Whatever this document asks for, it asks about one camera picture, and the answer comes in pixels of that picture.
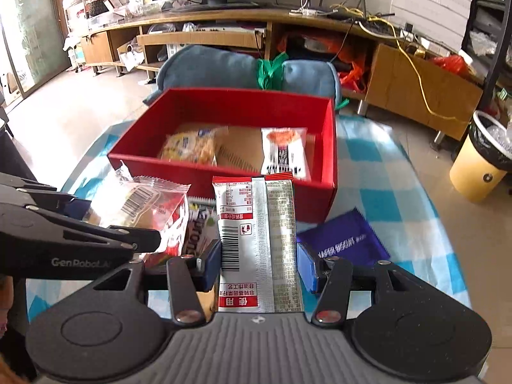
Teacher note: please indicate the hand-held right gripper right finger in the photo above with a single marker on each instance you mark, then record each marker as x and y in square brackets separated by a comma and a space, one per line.
[306, 266]

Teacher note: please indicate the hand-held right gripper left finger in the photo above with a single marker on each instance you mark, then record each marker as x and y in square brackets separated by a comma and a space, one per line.
[212, 266]

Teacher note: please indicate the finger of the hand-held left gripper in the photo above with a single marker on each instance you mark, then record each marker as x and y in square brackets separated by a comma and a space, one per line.
[144, 240]
[78, 208]

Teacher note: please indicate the clear barcode snack packet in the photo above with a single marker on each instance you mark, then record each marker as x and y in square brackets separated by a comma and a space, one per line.
[152, 204]

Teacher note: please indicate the purple wafer biscuit packet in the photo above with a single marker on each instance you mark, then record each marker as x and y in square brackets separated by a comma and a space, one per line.
[344, 236]

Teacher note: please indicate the silver red snack packet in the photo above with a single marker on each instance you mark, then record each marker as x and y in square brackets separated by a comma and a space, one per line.
[256, 228]

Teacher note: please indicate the red cardboard box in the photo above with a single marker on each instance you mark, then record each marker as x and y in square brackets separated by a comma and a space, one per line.
[240, 106]

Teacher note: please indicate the green white snack packet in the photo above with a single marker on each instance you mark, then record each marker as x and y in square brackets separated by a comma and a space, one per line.
[202, 224]

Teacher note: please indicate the black furniture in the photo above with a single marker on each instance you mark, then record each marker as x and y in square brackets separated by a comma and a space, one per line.
[12, 156]

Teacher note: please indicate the blue white checked tablecloth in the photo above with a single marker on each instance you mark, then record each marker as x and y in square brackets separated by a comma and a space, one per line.
[380, 208]

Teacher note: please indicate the yellow snack packet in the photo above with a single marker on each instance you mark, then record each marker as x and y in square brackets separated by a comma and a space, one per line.
[188, 146]

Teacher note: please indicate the white orange snack packet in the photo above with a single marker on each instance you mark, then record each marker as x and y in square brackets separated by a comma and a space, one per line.
[284, 152]

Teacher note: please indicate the brown cardboard sheet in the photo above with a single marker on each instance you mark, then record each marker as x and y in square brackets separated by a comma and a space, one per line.
[240, 148]

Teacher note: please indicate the white paper bag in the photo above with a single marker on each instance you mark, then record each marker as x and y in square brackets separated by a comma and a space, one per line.
[130, 58]

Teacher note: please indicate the blue bolster cushion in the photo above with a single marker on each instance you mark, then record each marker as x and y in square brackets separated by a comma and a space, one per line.
[208, 68]

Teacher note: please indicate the yellow trash bin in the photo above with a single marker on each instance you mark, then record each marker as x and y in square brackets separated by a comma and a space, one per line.
[472, 168]

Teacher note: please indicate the orange plastic bag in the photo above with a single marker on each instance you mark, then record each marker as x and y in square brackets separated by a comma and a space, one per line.
[352, 78]

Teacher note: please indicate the green ribbon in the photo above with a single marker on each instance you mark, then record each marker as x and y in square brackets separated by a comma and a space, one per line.
[266, 72]

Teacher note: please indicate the dark woven basket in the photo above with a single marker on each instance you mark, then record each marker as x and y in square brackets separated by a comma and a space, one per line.
[96, 8]

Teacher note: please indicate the wooden television cabinet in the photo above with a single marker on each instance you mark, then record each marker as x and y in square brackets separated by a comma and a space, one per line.
[240, 16]

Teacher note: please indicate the red plastic bag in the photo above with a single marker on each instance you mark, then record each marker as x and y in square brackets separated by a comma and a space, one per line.
[452, 64]

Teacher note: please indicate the black shelf rack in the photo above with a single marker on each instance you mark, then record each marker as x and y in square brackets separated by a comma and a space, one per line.
[496, 48]

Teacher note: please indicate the white corrugated panel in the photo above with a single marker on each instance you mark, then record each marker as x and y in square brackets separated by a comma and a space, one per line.
[432, 4]

